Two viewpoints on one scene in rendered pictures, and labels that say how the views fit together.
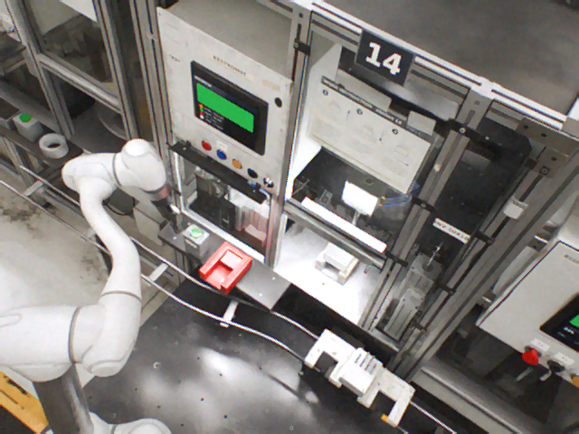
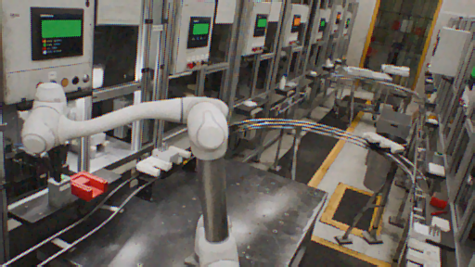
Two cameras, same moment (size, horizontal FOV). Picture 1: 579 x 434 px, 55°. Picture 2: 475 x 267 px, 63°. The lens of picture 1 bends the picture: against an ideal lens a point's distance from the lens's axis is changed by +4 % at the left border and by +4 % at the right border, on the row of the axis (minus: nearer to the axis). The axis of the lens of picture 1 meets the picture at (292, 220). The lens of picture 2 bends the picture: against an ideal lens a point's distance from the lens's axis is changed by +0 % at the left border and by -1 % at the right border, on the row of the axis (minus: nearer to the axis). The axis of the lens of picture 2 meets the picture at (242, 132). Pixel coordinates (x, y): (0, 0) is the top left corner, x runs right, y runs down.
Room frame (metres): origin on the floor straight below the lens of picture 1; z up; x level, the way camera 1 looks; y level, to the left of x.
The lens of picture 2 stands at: (0.43, 1.86, 1.92)
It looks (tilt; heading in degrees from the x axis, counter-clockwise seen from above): 20 degrees down; 265
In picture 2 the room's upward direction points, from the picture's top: 10 degrees clockwise
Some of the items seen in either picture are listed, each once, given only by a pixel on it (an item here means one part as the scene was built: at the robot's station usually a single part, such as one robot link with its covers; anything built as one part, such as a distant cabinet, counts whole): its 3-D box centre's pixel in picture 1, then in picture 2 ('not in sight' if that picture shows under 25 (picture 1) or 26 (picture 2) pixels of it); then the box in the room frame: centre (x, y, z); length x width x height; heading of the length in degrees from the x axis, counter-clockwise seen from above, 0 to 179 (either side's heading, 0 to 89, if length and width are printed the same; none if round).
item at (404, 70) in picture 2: not in sight; (391, 88); (-3.03, -5.86, 0.48); 0.84 x 0.58 x 0.97; 72
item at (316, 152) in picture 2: not in sight; (333, 128); (-1.51, -4.13, 0.01); 5.85 x 0.59 x 0.01; 64
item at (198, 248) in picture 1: (198, 240); (57, 189); (1.06, 0.34, 0.97); 0.08 x 0.08 x 0.12; 64
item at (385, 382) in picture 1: (356, 378); (164, 163); (0.70, -0.32, 0.84); 0.36 x 0.14 x 0.10; 64
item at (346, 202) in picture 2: not in sight; (355, 208); (-1.13, -1.58, 0.01); 1.00 x 0.55 x 0.01; 64
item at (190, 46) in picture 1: (247, 91); (32, 35); (1.22, 0.20, 1.60); 0.42 x 0.29 x 0.46; 64
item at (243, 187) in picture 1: (219, 169); (57, 97); (1.10, 0.26, 1.37); 0.36 x 0.04 x 0.04; 64
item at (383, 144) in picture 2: not in sight; (380, 145); (-1.03, -1.27, 0.84); 0.37 x 0.14 x 0.10; 122
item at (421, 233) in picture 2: not in sight; (427, 231); (-0.71, 0.21, 0.92); 0.13 x 0.10 x 0.09; 154
